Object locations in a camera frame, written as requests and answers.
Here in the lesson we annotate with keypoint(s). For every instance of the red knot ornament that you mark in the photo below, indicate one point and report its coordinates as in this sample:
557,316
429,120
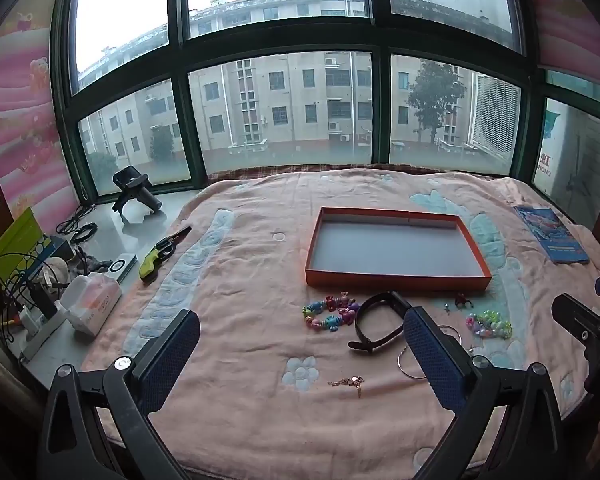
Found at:
463,300

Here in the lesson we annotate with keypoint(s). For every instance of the green tree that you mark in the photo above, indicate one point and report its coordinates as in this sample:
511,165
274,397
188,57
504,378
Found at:
435,95

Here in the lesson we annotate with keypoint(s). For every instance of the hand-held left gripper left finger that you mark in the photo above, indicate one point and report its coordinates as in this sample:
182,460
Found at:
167,360

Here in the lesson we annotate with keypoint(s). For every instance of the apartment building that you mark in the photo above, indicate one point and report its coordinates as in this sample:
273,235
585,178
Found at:
280,95

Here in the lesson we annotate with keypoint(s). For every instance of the silver ball stud earring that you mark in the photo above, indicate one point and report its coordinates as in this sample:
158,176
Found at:
447,307

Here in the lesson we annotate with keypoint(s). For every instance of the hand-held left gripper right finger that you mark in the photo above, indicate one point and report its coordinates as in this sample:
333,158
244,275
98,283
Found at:
432,355

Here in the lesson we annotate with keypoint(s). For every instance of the green cardboard box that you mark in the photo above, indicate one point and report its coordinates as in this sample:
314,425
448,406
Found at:
15,245

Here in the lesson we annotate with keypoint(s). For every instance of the dark green window frame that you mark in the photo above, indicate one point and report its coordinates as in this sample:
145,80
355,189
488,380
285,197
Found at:
280,35

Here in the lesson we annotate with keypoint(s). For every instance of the white power strip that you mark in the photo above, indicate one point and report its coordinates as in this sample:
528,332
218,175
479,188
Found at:
40,337

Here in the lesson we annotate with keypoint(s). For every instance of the toy revolver green grip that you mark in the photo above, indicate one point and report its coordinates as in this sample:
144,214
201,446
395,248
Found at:
152,260

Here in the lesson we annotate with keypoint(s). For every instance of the pink cartoon curtain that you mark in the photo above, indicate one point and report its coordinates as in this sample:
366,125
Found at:
25,110

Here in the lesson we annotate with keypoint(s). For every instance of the black charger plug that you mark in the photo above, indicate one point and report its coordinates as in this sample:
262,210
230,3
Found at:
42,300

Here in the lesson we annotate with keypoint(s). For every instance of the orange shallow tray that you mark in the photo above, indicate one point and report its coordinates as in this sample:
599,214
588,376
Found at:
395,252

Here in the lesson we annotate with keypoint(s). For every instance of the white power bank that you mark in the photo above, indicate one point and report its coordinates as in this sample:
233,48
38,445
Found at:
121,269

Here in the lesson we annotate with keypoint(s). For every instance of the black pistol-grip holder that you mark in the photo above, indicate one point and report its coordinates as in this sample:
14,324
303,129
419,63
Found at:
132,185

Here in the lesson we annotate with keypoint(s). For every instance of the blue booklet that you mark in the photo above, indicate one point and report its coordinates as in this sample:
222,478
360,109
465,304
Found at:
552,235

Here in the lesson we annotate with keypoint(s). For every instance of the white tissue pack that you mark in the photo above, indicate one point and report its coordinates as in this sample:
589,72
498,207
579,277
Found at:
92,302

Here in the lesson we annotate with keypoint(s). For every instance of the white louvred panel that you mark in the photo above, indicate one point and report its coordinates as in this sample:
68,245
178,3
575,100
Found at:
496,116

